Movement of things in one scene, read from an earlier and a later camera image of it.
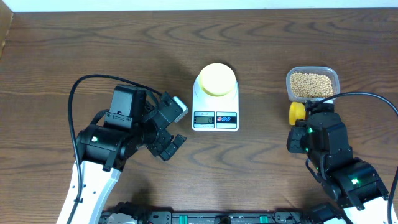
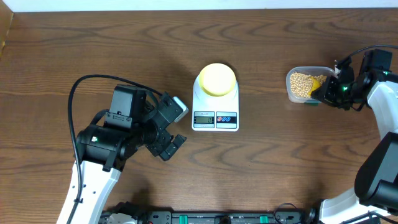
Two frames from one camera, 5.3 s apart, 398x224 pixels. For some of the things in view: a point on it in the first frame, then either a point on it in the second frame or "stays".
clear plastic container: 311,83 stays
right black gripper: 293,144 to 325,94
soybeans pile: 309,84 stays
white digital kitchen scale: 215,113 stays
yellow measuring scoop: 296,111 to 316,85
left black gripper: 159,145 stays
